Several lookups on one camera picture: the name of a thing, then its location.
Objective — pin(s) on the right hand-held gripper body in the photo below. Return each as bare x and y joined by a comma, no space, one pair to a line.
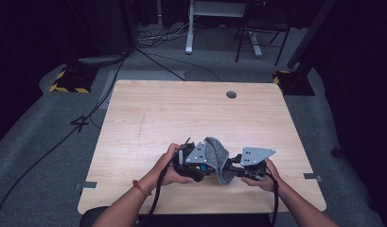
254,156

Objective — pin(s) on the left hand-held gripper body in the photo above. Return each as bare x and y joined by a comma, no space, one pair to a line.
197,154

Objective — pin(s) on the colourful puzzle cube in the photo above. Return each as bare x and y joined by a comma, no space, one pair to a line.
200,167

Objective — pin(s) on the grey fluffy cloth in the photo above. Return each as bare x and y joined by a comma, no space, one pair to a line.
217,157

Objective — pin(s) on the person's right hand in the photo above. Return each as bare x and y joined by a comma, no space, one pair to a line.
268,184

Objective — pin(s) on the person's left hand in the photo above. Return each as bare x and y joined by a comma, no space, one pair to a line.
164,170

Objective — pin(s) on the grey tape strip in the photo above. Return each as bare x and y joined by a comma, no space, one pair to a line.
312,177
87,185

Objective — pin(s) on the small black floor object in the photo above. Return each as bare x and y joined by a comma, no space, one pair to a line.
337,152

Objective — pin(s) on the stand with striped base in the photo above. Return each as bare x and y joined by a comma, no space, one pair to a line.
295,83
73,80

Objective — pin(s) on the black seat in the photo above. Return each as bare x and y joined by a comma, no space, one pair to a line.
93,216

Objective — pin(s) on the black metal chair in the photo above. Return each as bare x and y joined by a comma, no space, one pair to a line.
263,22

